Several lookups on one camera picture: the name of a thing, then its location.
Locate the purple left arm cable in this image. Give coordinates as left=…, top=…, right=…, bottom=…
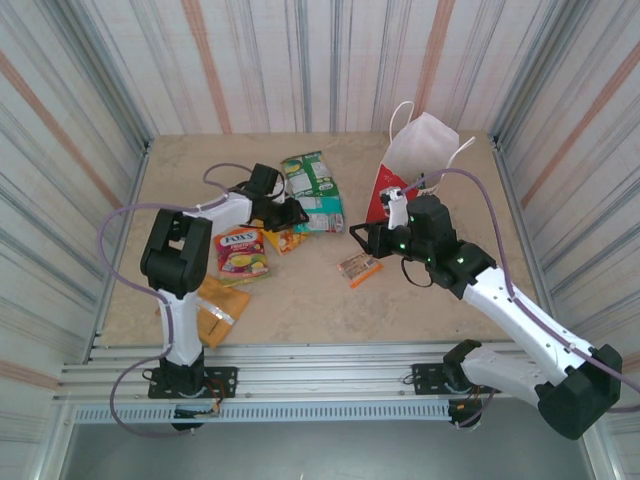
left=97, top=162, right=261, bottom=439

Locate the yellow orange snack packet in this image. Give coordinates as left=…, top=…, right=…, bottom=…
left=249, top=219, right=310, bottom=257

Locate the small orange snack packet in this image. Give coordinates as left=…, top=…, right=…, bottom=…
left=337, top=252, right=385, bottom=290

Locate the Fox's fruits candy bag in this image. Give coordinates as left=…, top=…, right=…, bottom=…
left=213, top=227, right=273, bottom=289

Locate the perforated metal cable tray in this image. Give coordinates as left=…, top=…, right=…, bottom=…
left=73, top=402, right=462, bottom=425

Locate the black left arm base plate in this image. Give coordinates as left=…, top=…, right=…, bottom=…
left=147, top=366, right=239, bottom=401

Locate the green snack bag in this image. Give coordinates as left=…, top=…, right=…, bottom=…
left=279, top=151, right=342, bottom=199

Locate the mustard brown snack pouch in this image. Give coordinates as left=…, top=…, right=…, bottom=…
left=156, top=274, right=252, bottom=350

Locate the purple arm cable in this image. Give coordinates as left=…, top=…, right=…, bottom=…
left=402, top=167, right=640, bottom=430
left=97, top=162, right=261, bottom=439

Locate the white and red paper bag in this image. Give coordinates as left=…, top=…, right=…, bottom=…
left=365, top=101, right=477, bottom=226

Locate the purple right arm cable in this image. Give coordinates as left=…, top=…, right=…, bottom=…
left=402, top=167, right=640, bottom=430

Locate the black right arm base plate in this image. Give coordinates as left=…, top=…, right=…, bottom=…
left=410, top=363, right=482, bottom=397

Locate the teal snack bag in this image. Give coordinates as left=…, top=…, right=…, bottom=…
left=292, top=194, right=347, bottom=235

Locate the thin black cable loop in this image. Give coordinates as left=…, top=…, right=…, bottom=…
left=399, top=257, right=434, bottom=289

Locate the aluminium frame rail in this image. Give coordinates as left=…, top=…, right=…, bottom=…
left=53, top=341, right=604, bottom=407

